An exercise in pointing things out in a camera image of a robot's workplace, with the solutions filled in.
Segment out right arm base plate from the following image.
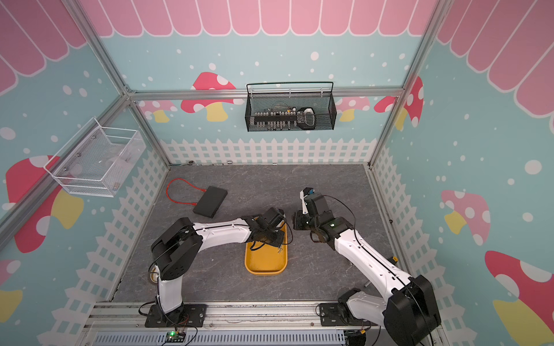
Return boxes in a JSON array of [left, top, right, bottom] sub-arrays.
[[315, 303, 373, 327]]

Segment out yellow plastic storage box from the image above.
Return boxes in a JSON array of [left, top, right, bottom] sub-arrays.
[[245, 242, 288, 276]]

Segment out green lit circuit board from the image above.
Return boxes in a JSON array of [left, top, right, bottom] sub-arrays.
[[164, 331, 186, 344]]

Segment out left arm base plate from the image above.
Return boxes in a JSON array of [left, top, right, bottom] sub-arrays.
[[144, 304, 208, 328]]

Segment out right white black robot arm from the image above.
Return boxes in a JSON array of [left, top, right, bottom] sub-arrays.
[[293, 210, 441, 345]]

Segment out white wire basket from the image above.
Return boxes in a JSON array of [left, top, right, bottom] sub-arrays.
[[43, 118, 147, 198]]

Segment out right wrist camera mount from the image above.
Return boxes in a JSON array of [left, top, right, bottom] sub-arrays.
[[300, 187, 330, 217]]

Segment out red cable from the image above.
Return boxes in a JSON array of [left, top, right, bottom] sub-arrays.
[[166, 177, 207, 207]]

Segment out black wire mesh basket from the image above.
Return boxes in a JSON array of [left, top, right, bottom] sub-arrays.
[[245, 82, 337, 132]]

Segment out black connector strip in basket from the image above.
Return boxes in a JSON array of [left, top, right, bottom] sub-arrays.
[[246, 110, 306, 131]]

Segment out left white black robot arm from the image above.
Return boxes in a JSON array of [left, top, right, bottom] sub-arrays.
[[150, 208, 287, 315]]

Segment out black rectangular box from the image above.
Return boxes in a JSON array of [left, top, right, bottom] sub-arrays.
[[193, 186, 228, 219]]

